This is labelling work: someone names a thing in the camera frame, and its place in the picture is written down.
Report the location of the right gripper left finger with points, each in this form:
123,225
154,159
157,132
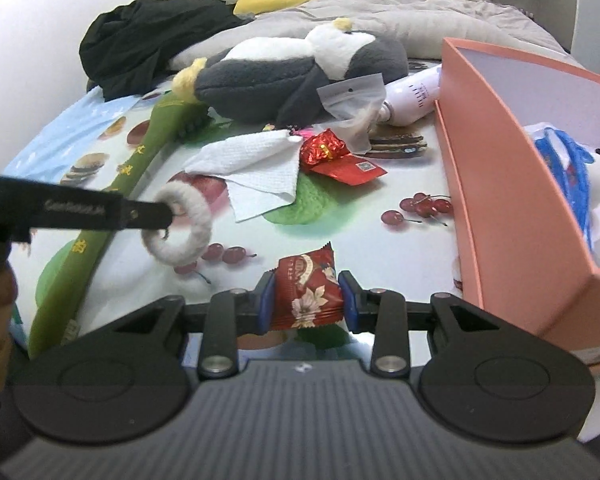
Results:
265,301

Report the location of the red foil candy wrapper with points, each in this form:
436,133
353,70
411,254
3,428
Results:
323,147

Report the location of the white paper towel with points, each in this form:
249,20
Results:
260,170

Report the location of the light blue bed sheet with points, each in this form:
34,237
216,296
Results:
68,136

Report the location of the yellow pink bird toy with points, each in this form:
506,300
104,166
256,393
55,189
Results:
305,133

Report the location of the red snack packet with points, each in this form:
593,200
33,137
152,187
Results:
350,170

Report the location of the black clothing pile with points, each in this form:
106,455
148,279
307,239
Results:
126,50

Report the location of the pink cardboard box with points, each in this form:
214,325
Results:
522,254

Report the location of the green fabric massage hammer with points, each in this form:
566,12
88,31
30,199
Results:
59,303

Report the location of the blue white plastic bag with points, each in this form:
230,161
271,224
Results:
560,153

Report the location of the dark red floral candy packet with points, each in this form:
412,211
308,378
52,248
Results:
307,292

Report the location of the clear zip bag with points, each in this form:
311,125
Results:
350,108

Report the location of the grey white penguin plush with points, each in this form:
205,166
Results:
276,79

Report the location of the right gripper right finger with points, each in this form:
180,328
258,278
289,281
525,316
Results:
351,293

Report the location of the white spray bottle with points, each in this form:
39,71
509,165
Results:
410,98

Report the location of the grey duvet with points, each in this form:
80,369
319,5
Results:
419,24

